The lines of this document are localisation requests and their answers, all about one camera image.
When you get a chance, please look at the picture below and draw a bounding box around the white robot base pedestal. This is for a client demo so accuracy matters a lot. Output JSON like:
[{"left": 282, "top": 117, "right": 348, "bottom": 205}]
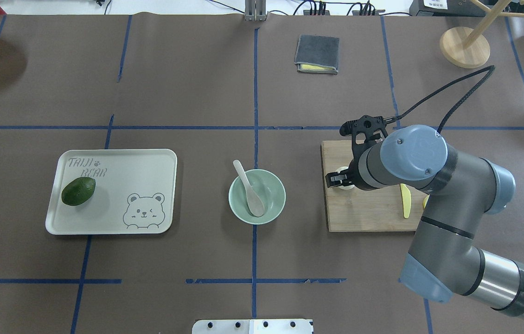
[{"left": 192, "top": 318, "right": 314, "bottom": 334}]

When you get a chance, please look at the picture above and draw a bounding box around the yellow plastic knife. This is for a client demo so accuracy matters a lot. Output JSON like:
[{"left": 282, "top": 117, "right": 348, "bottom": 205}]
[{"left": 399, "top": 184, "right": 412, "bottom": 218}]

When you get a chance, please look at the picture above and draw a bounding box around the white steamed bun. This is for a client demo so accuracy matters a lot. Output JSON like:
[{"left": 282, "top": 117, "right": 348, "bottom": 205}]
[{"left": 336, "top": 166, "right": 355, "bottom": 190}]

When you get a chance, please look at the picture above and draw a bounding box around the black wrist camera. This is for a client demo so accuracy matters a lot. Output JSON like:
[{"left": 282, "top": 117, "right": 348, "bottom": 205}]
[{"left": 339, "top": 116, "right": 397, "bottom": 158}]

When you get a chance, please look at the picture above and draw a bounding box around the light green bowl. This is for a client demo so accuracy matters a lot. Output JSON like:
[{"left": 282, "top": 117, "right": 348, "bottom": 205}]
[{"left": 228, "top": 169, "right": 286, "bottom": 225}]

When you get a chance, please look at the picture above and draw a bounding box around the upper single lemon slice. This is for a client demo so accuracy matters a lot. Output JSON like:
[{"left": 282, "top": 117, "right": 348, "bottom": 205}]
[{"left": 422, "top": 195, "right": 429, "bottom": 209}]

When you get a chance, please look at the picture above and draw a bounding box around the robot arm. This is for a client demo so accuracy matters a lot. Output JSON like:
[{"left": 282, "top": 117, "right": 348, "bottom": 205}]
[{"left": 325, "top": 120, "right": 524, "bottom": 318}]

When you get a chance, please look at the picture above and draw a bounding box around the bamboo cutting board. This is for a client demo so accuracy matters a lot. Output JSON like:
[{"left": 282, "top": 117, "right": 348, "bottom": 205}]
[{"left": 321, "top": 140, "right": 429, "bottom": 232}]

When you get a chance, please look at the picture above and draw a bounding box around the beige plastic spoon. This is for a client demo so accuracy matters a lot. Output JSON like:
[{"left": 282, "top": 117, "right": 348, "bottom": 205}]
[{"left": 232, "top": 160, "right": 266, "bottom": 217}]

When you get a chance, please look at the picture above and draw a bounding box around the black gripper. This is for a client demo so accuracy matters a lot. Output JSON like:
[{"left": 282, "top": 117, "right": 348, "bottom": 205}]
[{"left": 327, "top": 158, "right": 368, "bottom": 191}]

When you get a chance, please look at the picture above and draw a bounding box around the green avocado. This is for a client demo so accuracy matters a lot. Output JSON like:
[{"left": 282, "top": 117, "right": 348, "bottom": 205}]
[{"left": 61, "top": 177, "right": 96, "bottom": 206}]

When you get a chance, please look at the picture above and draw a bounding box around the beige bear tray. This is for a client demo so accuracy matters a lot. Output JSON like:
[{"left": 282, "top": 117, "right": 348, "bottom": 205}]
[{"left": 45, "top": 149, "right": 178, "bottom": 235}]

